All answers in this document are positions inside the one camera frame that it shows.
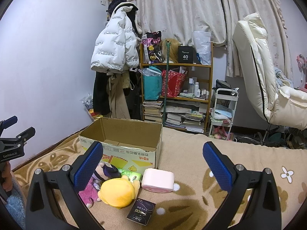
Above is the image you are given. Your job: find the pink plush toy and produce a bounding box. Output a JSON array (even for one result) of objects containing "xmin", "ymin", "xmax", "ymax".
[{"xmin": 78, "ymin": 177, "xmax": 101, "ymax": 208}]

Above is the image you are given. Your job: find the purple haired plush doll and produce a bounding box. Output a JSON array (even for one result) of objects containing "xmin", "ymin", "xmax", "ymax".
[{"xmin": 92, "ymin": 161, "xmax": 121, "ymax": 182}]

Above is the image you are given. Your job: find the yellow plush toy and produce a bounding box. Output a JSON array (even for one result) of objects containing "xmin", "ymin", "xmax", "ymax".
[{"xmin": 97, "ymin": 176, "xmax": 140, "ymax": 209}]

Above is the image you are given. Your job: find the green tissue pack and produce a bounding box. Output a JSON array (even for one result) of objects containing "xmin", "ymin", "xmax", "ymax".
[{"xmin": 118, "ymin": 168, "xmax": 142, "ymax": 182}]

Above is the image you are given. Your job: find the black Face tissue pack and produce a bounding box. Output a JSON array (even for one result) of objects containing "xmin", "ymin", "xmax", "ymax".
[{"xmin": 126, "ymin": 198, "xmax": 156, "ymax": 226}]

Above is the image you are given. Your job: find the person's left hand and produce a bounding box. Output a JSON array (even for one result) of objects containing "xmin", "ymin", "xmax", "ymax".
[{"xmin": 2, "ymin": 161, "xmax": 13, "ymax": 192}]

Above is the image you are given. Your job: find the beige patterned blanket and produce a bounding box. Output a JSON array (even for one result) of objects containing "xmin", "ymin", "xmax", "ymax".
[{"xmin": 14, "ymin": 128, "xmax": 306, "ymax": 229}]

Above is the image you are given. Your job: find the plastic bag of toys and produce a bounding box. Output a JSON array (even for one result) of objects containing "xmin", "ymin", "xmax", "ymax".
[{"xmin": 81, "ymin": 93, "xmax": 102, "ymax": 121}]

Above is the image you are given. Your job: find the black coat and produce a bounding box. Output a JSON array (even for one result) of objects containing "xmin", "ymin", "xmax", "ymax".
[{"xmin": 93, "ymin": 72, "xmax": 111, "ymax": 116}]

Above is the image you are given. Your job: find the beige trench coat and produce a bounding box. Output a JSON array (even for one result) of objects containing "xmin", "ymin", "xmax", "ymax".
[{"xmin": 107, "ymin": 71, "xmax": 132, "ymax": 119}]

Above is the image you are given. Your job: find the cream recliner chair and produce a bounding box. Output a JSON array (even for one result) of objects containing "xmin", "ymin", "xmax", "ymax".
[{"xmin": 233, "ymin": 12, "xmax": 306, "ymax": 130}]

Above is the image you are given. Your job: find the open cardboard box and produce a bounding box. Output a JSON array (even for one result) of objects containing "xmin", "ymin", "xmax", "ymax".
[{"xmin": 79, "ymin": 117, "xmax": 163, "ymax": 174}]

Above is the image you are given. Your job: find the white rolling cart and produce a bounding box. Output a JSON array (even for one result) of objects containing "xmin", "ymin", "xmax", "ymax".
[{"xmin": 209, "ymin": 88, "xmax": 239, "ymax": 141}]

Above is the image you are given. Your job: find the white puffer jacket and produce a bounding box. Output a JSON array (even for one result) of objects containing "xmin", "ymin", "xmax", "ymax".
[{"xmin": 91, "ymin": 2, "xmax": 142, "ymax": 74}]

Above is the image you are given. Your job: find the stack of books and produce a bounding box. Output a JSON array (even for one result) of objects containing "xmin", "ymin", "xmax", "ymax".
[{"xmin": 143, "ymin": 101, "xmax": 163, "ymax": 123}]

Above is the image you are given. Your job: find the teal bag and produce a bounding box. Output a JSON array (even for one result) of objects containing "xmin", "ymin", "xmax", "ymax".
[{"xmin": 141, "ymin": 67, "xmax": 162, "ymax": 101}]

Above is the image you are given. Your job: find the wooden bookshelf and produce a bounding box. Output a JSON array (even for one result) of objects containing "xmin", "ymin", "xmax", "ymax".
[{"xmin": 139, "ymin": 42, "xmax": 213, "ymax": 134}]

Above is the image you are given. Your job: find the colourful snack bag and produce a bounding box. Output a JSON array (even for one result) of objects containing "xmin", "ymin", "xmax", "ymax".
[{"xmin": 142, "ymin": 31, "xmax": 163, "ymax": 64}]

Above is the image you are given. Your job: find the pink desk fan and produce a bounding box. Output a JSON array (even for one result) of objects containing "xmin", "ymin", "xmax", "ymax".
[{"xmin": 296, "ymin": 54, "xmax": 306, "ymax": 91}]

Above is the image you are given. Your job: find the red patterned bag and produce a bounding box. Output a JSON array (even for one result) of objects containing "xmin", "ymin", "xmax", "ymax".
[{"xmin": 161, "ymin": 70, "xmax": 187, "ymax": 98}]

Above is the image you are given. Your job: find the green pole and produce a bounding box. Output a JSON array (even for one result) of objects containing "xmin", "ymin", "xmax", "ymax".
[{"xmin": 162, "ymin": 40, "xmax": 171, "ymax": 126}]

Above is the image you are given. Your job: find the black box marked 40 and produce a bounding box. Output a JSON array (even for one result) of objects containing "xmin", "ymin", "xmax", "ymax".
[{"xmin": 177, "ymin": 46, "xmax": 194, "ymax": 64}]

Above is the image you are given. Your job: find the blonde wig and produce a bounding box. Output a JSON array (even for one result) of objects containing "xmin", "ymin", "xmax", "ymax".
[{"xmin": 159, "ymin": 39, "xmax": 181, "ymax": 63}]

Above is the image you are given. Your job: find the clear plastic bag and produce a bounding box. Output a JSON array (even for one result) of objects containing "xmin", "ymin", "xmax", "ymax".
[{"xmin": 192, "ymin": 31, "xmax": 211, "ymax": 65}]

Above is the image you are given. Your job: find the floral beige curtain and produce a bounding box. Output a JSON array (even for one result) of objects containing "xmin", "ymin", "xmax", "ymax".
[{"xmin": 136, "ymin": 0, "xmax": 293, "ymax": 78}]

